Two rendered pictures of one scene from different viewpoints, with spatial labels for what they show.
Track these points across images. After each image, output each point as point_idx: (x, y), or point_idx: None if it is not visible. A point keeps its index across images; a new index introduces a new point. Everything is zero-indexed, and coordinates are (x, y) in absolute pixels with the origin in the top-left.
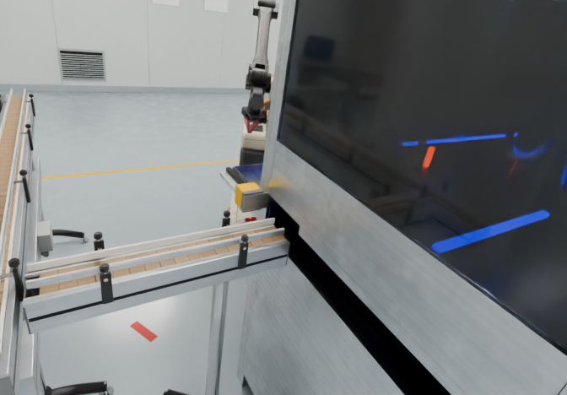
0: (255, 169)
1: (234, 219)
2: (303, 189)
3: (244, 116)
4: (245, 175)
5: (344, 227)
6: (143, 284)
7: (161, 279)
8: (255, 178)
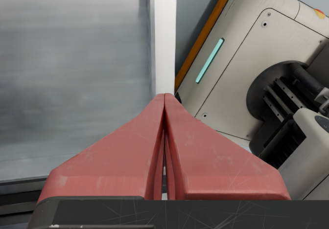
0: (148, 49)
1: (276, 5)
2: None
3: (224, 211)
4: None
5: None
6: None
7: None
8: (71, 17)
